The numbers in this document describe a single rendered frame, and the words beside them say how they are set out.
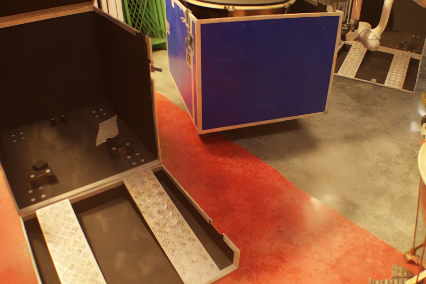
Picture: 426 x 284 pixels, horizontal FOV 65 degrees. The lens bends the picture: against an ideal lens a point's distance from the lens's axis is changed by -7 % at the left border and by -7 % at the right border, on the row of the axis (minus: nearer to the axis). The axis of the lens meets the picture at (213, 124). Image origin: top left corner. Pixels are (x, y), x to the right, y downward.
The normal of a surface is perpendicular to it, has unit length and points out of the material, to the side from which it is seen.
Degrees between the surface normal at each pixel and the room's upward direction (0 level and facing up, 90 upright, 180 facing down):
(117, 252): 2
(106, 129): 2
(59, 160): 0
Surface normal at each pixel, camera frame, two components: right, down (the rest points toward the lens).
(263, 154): 0.00, -0.86
